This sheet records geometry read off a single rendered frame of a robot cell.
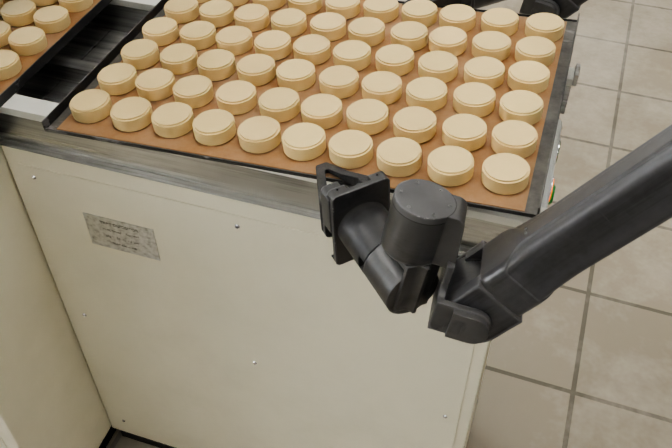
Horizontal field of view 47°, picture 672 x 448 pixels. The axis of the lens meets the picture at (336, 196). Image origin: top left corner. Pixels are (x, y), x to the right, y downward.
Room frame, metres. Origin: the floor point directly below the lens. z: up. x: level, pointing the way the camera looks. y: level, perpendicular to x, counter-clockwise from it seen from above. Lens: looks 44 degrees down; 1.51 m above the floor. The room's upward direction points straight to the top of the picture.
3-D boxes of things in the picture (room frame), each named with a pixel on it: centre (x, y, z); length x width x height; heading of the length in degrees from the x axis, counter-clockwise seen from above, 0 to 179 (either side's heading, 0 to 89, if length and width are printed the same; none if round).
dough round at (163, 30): (0.94, 0.25, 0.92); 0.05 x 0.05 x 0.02
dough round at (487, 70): (0.80, -0.19, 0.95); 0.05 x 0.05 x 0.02
